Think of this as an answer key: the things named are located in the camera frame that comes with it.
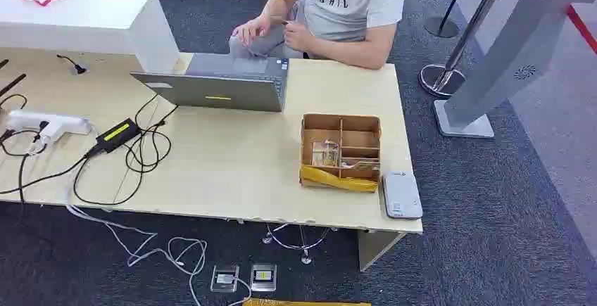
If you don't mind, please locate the chrome stanchion post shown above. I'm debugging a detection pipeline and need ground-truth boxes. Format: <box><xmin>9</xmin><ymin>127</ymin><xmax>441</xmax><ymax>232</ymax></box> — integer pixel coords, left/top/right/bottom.
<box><xmin>418</xmin><ymin>0</ymin><xmax>515</xmax><ymax>100</ymax></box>

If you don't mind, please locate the chrome chair base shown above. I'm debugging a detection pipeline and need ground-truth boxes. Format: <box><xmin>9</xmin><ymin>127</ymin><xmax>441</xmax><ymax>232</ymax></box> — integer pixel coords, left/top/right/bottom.
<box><xmin>261</xmin><ymin>223</ymin><xmax>338</xmax><ymax>266</ymax></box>

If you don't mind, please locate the wooden compartment box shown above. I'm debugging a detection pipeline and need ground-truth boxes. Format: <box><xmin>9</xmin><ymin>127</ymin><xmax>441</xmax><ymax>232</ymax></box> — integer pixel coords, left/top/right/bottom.
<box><xmin>299</xmin><ymin>113</ymin><xmax>382</xmax><ymax>194</ymax></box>

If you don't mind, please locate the yellow tape strip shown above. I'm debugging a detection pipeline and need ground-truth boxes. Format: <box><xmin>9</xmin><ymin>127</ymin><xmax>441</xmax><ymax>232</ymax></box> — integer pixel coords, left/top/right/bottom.
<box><xmin>299</xmin><ymin>164</ymin><xmax>379</xmax><ymax>194</ymax></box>

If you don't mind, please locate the white plug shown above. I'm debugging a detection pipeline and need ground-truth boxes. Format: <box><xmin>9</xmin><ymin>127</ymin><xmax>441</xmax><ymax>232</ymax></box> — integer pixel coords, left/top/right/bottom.
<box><xmin>27</xmin><ymin>134</ymin><xmax>51</xmax><ymax>157</ymax></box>

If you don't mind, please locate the black power adapter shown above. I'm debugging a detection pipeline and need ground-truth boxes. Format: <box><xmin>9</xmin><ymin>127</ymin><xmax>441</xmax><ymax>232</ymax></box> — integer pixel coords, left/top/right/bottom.
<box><xmin>95</xmin><ymin>117</ymin><xmax>142</xmax><ymax>155</ymax></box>

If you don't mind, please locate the grey kiosk stand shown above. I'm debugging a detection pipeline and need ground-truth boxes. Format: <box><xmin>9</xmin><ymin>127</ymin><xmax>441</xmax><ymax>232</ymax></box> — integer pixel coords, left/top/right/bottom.
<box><xmin>433</xmin><ymin>0</ymin><xmax>597</xmax><ymax>139</ymax></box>

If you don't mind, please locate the grey laptop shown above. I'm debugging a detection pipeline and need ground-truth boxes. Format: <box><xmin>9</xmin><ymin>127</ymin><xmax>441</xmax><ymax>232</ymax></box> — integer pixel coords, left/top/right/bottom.
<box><xmin>130</xmin><ymin>53</ymin><xmax>290</xmax><ymax>113</ymax></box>

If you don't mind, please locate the black looped laptop cable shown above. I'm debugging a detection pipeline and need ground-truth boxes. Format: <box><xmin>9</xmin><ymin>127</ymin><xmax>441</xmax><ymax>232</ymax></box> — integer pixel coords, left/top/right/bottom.
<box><xmin>73</xmin><ymin>93</ymin><xmax>180</xmax><ymax>206</ymax></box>

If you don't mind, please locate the person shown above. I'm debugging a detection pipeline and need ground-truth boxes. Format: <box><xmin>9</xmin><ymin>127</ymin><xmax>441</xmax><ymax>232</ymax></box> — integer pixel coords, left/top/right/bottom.
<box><xmin>228</xmin><ymin>0</ymin><xmax>409</xmax><ymax>71</ymax></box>

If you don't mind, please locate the person's right hand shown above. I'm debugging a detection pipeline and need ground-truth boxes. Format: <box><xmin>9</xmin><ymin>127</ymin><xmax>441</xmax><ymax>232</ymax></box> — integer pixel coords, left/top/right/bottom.
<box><xmin>232</xmin><ymin>15</ymin><xmax>273</xmax><ymax>48</ymax></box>

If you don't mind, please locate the desk leg panel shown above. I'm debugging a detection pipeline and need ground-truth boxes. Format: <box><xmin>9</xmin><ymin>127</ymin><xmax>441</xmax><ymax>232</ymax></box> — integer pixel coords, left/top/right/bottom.
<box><xmin>358</xmin><ymin>229</ymin><xmax>407</xmax><ymax>273</ymax></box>

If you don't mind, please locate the white flat device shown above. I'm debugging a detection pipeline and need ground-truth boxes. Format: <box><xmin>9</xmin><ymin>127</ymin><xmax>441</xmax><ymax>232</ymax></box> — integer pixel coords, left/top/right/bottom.
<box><xmin>382</xmin><ymin>170</ymin><xmax>424</xmax><ymax>221</ymax></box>

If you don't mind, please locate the white counter block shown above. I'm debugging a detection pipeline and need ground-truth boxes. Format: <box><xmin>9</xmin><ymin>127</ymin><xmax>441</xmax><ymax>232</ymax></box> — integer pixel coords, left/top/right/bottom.
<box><xmin>0</xmin><ymin>0</ymin><xmax>181</xmax><ymax>75</ymax></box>

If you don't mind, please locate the black mains cable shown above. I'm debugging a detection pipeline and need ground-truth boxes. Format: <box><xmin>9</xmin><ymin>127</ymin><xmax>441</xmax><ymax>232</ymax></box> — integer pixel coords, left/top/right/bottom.
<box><xmin>0</xmin><ymin>151</ymin><xmax>101</xmax><ymax>197</ymax></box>

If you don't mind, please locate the floor socket yellow label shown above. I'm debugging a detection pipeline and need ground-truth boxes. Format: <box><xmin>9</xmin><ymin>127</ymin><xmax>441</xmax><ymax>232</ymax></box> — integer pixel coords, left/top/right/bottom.
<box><xmin>249</xmin><ymin>263</ymin><xmax>278</xmax><ymax>293</ymax></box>

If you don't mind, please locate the floor socket white label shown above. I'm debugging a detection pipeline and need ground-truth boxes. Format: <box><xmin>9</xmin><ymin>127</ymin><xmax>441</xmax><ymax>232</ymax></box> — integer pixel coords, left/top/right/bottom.
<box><xmin>210</xmin><ymin>264</ymin><xmax>241</xmax><ymax>293</ymax></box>

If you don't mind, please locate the thin black looped cable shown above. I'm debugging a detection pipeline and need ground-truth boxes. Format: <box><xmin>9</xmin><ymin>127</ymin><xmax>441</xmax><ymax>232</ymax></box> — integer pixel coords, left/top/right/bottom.
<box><xmin>0</xmin><ymin>93</ymin><xmax>48</xmax><ymax>207</ymax></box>

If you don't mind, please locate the person's left hand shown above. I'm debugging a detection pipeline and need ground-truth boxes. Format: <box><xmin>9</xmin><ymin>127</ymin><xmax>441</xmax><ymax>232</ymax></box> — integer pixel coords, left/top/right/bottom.
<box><xmin>283</xmin><ymin>20</ymin><xmax>319</xmax><ymax>54</ymax></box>

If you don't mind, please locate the black antenna rod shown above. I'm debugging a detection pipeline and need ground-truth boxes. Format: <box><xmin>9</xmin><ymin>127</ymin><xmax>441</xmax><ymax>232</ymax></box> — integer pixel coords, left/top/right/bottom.
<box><xmin>0</xmin><ymin>72</ymin><xmax>28</xmax><ymax>98</ymax></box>

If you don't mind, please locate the black stanchion post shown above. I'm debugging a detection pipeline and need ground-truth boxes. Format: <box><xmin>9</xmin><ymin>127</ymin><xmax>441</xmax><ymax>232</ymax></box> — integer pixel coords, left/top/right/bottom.
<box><xmin>424</xmin><ymin>0</ymin><xmax>474</xmax><ymax>39</ymax></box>

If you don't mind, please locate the white power strip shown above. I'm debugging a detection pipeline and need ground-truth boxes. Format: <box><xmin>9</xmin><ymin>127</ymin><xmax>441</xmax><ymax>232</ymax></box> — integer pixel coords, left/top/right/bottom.
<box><xmin>5</xmin><ymin>109</ymin><xmax>92</xmax><ymax>140</ymax></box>

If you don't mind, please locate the white floor cable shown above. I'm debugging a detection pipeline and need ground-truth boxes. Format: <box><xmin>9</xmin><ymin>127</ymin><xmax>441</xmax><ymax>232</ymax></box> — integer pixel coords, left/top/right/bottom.
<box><xmin>64</xmin><ymin>203</ymin><xmax>253</xmax><ymax>306</ymax></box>

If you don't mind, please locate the clear card stack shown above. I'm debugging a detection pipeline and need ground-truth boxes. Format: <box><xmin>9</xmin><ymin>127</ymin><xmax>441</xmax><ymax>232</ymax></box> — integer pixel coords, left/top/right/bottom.
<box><xmin>310</xmin><ymin>139</ymin><xmax>341</xmax><ymax>168</ymax></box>

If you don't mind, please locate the short black plug cable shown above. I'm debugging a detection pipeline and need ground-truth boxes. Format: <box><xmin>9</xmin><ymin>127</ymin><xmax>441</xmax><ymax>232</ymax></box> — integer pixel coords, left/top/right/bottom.
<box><xmin>56</xmin><ymin>53</ymin><xmax>89</xmax><ymax>75</ymax></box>

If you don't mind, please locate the red barrier belt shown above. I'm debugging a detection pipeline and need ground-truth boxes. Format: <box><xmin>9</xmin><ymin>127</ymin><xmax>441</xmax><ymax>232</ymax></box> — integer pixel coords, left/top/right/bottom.
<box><xmin>524</xmin><ymin>0</ymin><xmax>597</xmax><ymax>56</ymax></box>

